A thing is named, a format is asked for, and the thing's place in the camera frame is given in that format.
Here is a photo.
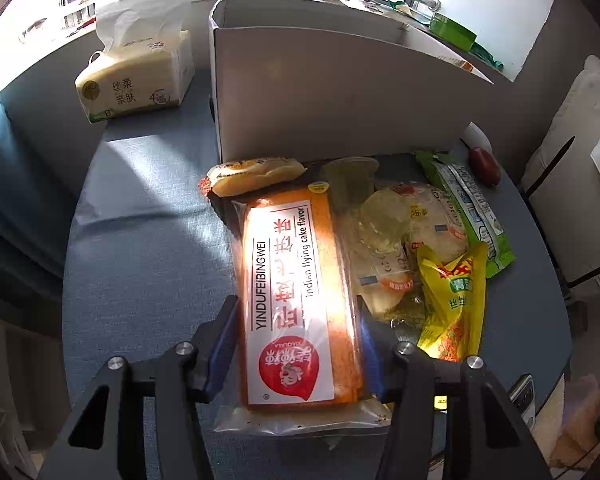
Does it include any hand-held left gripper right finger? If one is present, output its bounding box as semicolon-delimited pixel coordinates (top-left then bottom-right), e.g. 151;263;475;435
356;296;552;480

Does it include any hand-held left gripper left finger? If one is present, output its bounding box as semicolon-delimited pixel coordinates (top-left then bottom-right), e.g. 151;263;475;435
39;295;241;480

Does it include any orange cake packet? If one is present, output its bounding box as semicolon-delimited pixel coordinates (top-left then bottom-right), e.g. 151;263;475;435
213;182;394;436

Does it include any white cardboard box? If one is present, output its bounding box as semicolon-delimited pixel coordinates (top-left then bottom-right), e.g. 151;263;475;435
208;0;495;163

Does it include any clear wafer packet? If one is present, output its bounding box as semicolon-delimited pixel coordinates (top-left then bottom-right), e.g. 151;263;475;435
352;245;427;328

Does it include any yellow snack packet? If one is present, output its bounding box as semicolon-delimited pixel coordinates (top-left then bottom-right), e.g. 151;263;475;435
416;241;489;363

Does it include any clear jelly cup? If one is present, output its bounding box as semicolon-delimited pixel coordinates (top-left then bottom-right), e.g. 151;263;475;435
322;156;380;211
350;191;407;251

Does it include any white rice cracker packet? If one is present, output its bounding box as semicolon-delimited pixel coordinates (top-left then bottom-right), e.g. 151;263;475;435
375;181;470;261

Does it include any silver device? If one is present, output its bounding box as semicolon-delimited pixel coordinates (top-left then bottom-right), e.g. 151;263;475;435
509;374;536;423

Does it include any wrapped bread bun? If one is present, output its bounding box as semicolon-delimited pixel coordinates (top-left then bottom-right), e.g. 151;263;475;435
206;157;306;198

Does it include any green snack packet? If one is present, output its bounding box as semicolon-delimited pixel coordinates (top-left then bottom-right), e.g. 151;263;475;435
414;150;516;279

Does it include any red jujube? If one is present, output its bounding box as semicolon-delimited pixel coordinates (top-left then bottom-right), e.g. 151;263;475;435
468;146;502;186

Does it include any white pillow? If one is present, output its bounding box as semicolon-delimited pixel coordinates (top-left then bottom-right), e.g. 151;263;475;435
519;55;600;288

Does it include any tissue pack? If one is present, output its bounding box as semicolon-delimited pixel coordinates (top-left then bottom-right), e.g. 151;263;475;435
75;0;196;124

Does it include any green box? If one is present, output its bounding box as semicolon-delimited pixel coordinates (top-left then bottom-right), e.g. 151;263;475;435
428;12;478;51

